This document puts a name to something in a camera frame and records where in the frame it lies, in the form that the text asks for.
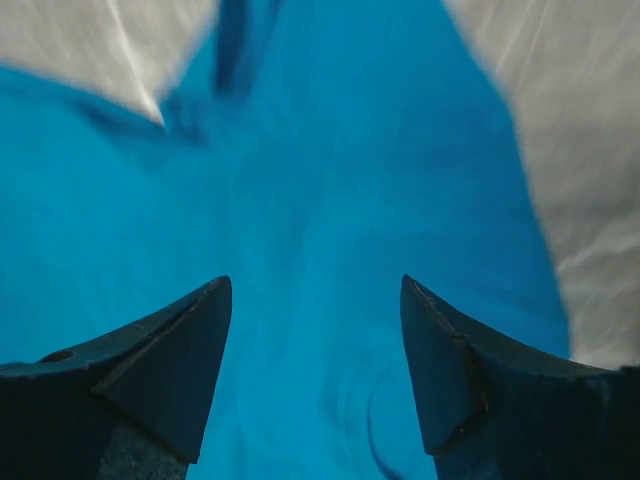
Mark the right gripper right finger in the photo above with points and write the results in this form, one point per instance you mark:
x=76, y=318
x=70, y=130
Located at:
x=490, y=407

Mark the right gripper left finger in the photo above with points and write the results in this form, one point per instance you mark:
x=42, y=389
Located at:
x=131, y=404

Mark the bright blue t shirt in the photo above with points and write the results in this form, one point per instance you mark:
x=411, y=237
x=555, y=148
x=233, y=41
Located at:
x=315, y=152

